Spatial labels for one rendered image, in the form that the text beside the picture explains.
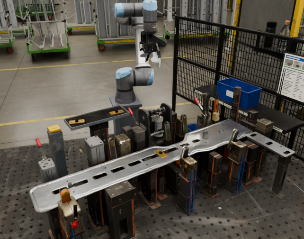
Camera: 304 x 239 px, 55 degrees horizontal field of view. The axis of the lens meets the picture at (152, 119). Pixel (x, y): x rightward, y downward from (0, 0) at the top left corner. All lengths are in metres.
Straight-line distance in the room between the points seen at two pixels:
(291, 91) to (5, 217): 1.96
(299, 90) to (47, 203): 1.68
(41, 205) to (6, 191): 0.68
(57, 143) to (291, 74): 1.57
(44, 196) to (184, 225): 0.75
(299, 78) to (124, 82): 1.16
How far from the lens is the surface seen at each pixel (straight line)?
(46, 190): 1.51
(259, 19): 4.03
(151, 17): 1.63
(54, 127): 1.69
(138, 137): 1.74
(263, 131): 2.01
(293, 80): 2.18
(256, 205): 1.89
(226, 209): 1.81
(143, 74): 2.02
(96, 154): 1.60
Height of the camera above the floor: 1.93
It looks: 27 degrees down
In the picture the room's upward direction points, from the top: straight up
